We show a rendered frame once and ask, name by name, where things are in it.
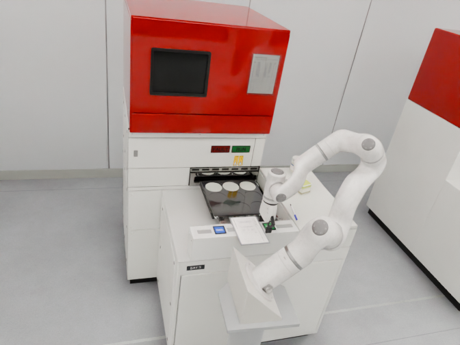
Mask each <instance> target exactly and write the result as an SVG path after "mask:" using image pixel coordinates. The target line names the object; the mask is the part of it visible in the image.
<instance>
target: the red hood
mask: <svg viewBox="0 0 460 345"><path fill-rule="evenodd" d="M289 39H290V30H288V29H287V28H285V27H283V26H281V25H280V24H278V23H276V22H274V21H272V20H270V19H269V18H267V17H265V16H264V15H262V14H260V13H258V12H256V11H254V10H252V9H251V8H249V7H247V6H241V5H229V4H223V3H212V2H205V1H194V0H123V86H124V92H125V102H126V108H127V118H128V123H129V132H130V133H254V134H269V133H270V128H271V124H272V119H273V115H274V109H275V105H276V102H277V95H278V91H279V86H280V82H281V76H282V72H283V66H284V62H285V57H286V53H287V49H288V43H289Z"/></svg>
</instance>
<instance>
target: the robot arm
mask: <svg viewBox="0 0 460 345"><path fill-rule="evenodd" d="M339 152H345V153H354V154H356V155H358V156H360V158H361V161H360V164H359V165H358V167H357V168H356V169H355V170H354V171H352V173H351V174H349V175H348V176H347V177H346V178H345V180H344V182H343V183H342V185H341V186H340V188H339V190H338V192H337V194H336V196H335V199H334V202H333V204H332V207H331V211H330V213H329V216H318V217H315V218H313V219H312V220H310V221H309V222H308V223H307V224H306V225H305V226H304V227H303V228H302V229H301V231H300V232H299V234H298V235H297V236H296V238H295V239H294V240H293V241H291V242H290V243H289V244H287V245H286V246H284V247H283V248H282V249H280V250H279V251H277V252H276V253H275V254H273V255H272V256H270V257H269V258H268V259H266V260H265V261H263V262H262V263H260V264H259V265H258V266H255V265H253V264H252V263H251V262H248V263H246V265H245V268H246V273H247V275H248V277H249V279H250V280H251V283H252V284H253V286H254V287H255V289H256V290H257V291H258V292H259V294H260V295H261V296H262V297H263V298H264V299H266V300H267V301H269V302H270V301H272V300H273V298H274V296H273V293H272V290H273V289H275V288H276V287H278V286H279V285H281V284H282V283H283V282H285V281H287V280H288V279H289V278H290V277H292V276H294V275H295V274H296V273H298V272H300V271H301V270H302V269H303V268H305V267H307V266H308V265H310V263H311V262H312V261H313V260H314V258H315V256H316V255H317V254H318V253H319V252H320V251H321V250H322V249H324V250H326V251H336V250H337V249H339V248H340V247H341V246H342V245H343V244H344V242H345V240H346V238H347V235H348V232H349V229H350V226H351V223H352V221H353V217H354V215H355V211H356V209H357V207H358V205H359V203H360V201H361V199H362V198H363V196H364V194H365V193H366V190H367V189H368V188H369V187H370V185H371V184H372V183H373V182H374V181H375V180H376V179H377V178H378V177H379V176H380V175H381V173H382V172H383V170H384V168H385V165H386V162H387V159H386V155H385V151H384V148H383V145H382V143H381V142H380V140H379V139H377V138H376V137H374V136H372V135H370V134H368V133H355V132H353V131H349V130H346V129H340V130H337V131H334V132H333V133H332V134H330V135H329V136H327V137H326V138H325V139H323V140H321V141H320V142H319V143H317V144H316V145H314V146H313V147H311V148H310V149H309V150H307V151H305V152H304V153H303V154H302V155H300V156H298V157H297V158H296V159H295V160H294V170H293V173H292V175H291V177H290V178H289V179H288V180H287V181H286V182H285V177H286V173H285V171H284V170H282V169H280V168H271V169H269V171H268V176H267V179H266V185H265V188H264V195H263V199H262V202H261V206H260V209H259V213H260V214H261V215H260V217H259V221H260V222H263V221H265V222H267V227H266V231H265V233H271V232H272V228H273V227H274V226H275V222H274V220H275V217H276V214H277V204H278V203H282V202H284V201H286V200H288V199H289V198H290V197H292V196H294V195H295V194H296V193H297V192H298V191H299V190H300V189H301V188H302V186H303V185H304V183H305V180H306V177H307V175H308V173H309V172H311V171H312V170H313V169H315V168H317V167H318V166H319V165H321V164H323V163H324V162H326V161H327V160H328V159H330V158H332V157H333V156H334V155H336V154H338V153H339ZM269 220H271V221H269ZM269 222H271V225H269Z"/></svg>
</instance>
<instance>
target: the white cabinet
mask: <svg viewBox="0 0 460 345"><path fill-rule="evenodd" d="M349 248H350V247H349V246H342V247H340V248H339V249H337V250H336V251H326V250H324V249H322V250H321V251H320V252H319V253H318V254H317V255H316V256H315V258H314V260H313V261H312V262H311V263H310V265H308V266H307V267H305V268H303V269H302V270H301V271H300V272H298V273H296V274H295V275H294V276H292V277H290V278H289V279H288V280H287V281H285V282H283V283H282V284H281V285H283V286H284V287H285V289H286V291H287V294H288V296H289V298H290V301H291V303H292V306H293V308H294V311H295V312H296V315H297V317H298V320H299V322H300V326H299V327H290V328H282V329H268V330H264V334H263V337H262V339H261V343H264V342H271V341H277V340H284V339H289V338H293V337H301V336H306V335H308V334H312V333H317V332H318V328H319V326H320V323H321V321H322V318H323V315H324V313H325V310H326V308H327V305H328V303H329V300H330V297H331V295H332V293H333V289H334V287H335V284H336V282H337V279H338V277H339V275H340V271H341V269H342V266H343V264H344V261H345V259H346V256H347V254H348V250H349ZM272 255H273V254H271V255H258V256H250V257H245V258H247V259H248V260H249V261H250V262H251V263H252V264H254V265H255V266H258V265H259V264H260V263H262V262H263V261H265V260H266V259H268V258H269V257H270V256H272ZM230 261H231V258H227V259H213V260H205V261H191V262H183V263H178V261H177V255H176V252H175V246H174V243H173V237H172V233H171V230H170V225H169V221H168V215H167V212H166V206H165V203H164V197H163V194H162V205H161V216H160V228H159V250H158V261H157V284H158V288H159V297H160V302H161V306H162V315H163V319H164V328H165V333H166V341H167V345H227V340H228V336H229V334H228V333H227V330H226V327H225V321H224V318H223V315H222V309H221V306H220V301H219V297H218V291H219V289H220V288H221V287H223V286H224V285H225V284H226V283H227V282H228V280H227V275H228V271H229V264H230Z"/></svg>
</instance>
